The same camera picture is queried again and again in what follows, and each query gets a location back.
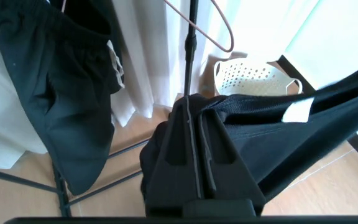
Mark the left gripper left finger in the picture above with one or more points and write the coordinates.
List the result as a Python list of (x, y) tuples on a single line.
[(172, 183)]

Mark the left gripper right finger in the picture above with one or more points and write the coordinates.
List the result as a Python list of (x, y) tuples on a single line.
[(235, 183)]

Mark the black garment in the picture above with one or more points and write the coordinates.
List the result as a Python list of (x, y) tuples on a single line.
[(275, 143)]

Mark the black shorts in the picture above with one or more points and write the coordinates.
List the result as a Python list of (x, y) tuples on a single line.
[(57, 93)]

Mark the pink clothes hanger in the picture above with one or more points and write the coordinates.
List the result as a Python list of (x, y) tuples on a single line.
[(197, 28)]

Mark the white laundry basket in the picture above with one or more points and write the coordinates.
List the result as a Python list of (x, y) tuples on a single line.
[(244, 74)]

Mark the black clothes rack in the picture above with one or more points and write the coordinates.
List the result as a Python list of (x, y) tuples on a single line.
[(190, 46)]

